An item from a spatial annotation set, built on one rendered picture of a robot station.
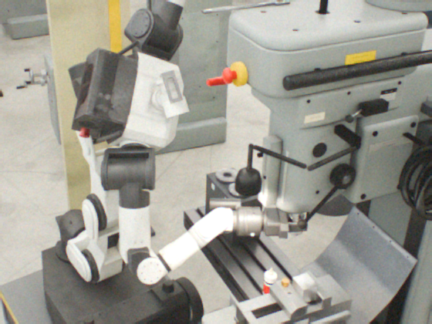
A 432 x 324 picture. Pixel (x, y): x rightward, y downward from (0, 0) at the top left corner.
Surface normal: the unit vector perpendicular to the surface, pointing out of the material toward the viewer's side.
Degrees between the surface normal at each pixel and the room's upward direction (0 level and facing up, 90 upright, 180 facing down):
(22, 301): 0
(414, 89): 90
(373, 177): 90
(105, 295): 0
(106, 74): 57
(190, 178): 0
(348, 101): 90
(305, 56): 90
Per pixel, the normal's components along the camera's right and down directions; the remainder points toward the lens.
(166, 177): 0.01, -0.87
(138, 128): 0.48, -0.12
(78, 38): 0.42, 0.46
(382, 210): -0.91, 0.19
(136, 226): 0.31, 0.17
